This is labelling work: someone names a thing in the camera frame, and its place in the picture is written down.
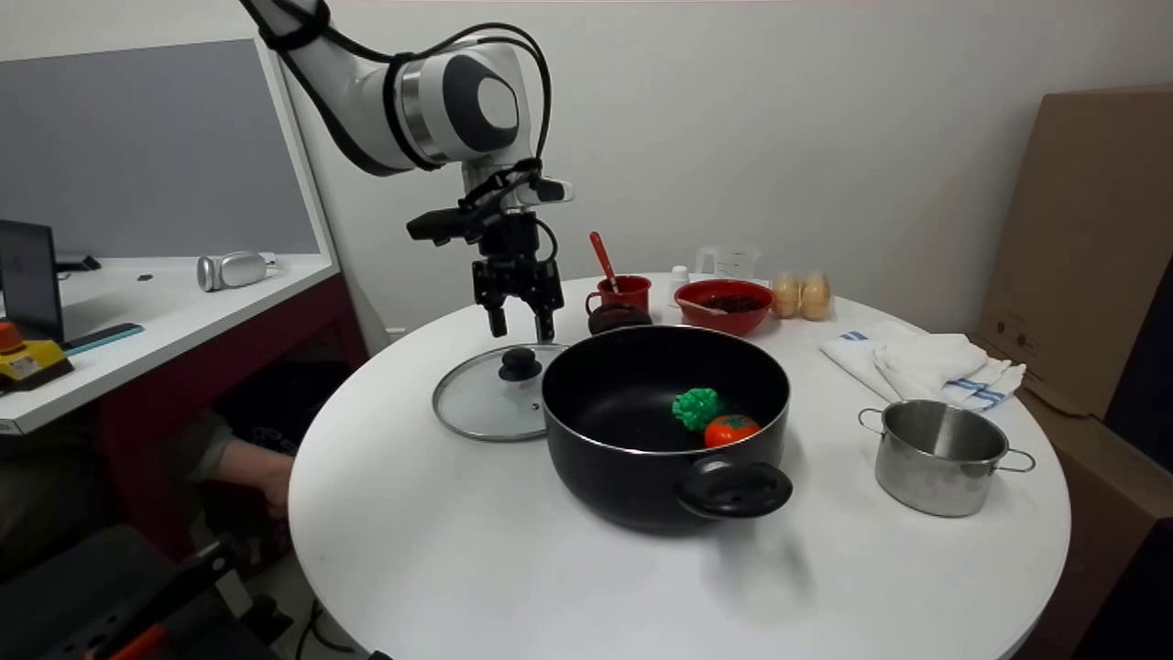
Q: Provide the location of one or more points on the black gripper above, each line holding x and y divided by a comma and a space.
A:
515, 261

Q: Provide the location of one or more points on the glass lid with black knob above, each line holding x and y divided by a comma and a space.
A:
480, 404

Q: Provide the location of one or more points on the black cooking pot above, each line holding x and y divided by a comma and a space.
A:
608, 479

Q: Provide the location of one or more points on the green broccoli toy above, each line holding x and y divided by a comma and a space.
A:
696, 409

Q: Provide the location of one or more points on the orange tomato toy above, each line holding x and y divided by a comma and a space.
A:
730, 431

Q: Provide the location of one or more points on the small stainless steel pot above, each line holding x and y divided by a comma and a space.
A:
936, 471

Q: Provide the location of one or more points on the person's bare hand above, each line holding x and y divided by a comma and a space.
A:
261, 480

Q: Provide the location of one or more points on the red spoon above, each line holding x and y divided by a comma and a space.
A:
603, 256

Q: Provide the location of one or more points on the red mug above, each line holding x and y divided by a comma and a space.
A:
627, 292

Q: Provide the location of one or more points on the red bowl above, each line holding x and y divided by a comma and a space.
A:
728, 316

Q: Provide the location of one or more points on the clear plastic measuring cup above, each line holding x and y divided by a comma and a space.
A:
730, 261

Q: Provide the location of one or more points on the beige egg toy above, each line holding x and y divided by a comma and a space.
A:
789, 295
820, 295

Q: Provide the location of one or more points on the silver can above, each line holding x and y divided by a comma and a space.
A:
234, 267

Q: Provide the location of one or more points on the white desk with red side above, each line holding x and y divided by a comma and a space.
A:
185, 321

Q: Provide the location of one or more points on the white paper with blue print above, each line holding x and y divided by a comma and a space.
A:
855, 349

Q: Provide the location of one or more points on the grey partition board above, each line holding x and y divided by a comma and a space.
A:
148, 146

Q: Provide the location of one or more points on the dark blue flat strip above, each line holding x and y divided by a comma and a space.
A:
102, 339

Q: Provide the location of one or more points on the white cloth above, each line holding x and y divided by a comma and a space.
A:
936, 359

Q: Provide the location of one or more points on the yellow handheld device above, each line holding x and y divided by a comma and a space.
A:
25, 358

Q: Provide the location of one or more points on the black laptop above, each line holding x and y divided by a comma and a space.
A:
25, 281

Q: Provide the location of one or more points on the black chair with red part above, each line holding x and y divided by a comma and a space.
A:
75, 597

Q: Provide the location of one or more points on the brown cardboard box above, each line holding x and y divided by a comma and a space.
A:
1106, 524

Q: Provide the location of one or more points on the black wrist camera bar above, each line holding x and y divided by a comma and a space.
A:
459, 220

